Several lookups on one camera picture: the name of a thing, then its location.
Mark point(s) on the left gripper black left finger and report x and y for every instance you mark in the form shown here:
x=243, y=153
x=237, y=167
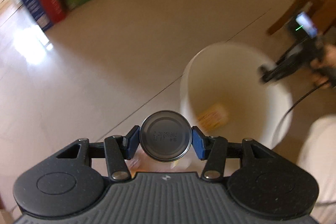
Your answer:
x=115, y=150

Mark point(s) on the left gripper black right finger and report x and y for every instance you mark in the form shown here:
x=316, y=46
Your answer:
x=215, y=150

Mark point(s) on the yellow snack box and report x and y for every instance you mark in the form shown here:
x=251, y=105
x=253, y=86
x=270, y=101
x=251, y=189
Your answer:
x=212, y=118

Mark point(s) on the white plastic bucket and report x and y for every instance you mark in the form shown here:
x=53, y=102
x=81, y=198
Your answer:
x=227, y=75

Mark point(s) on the person right hand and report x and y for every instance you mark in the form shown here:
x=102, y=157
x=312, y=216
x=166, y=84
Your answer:
x=323, y=74

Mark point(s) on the person leg white trousers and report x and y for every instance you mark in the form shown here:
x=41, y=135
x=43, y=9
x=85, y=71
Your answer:
x=317, y=157

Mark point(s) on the red carton box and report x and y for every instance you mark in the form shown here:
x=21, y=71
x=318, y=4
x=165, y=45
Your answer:
x=55, y=10

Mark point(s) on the blue carton box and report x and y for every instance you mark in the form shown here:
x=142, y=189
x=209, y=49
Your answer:
x=38, y=13

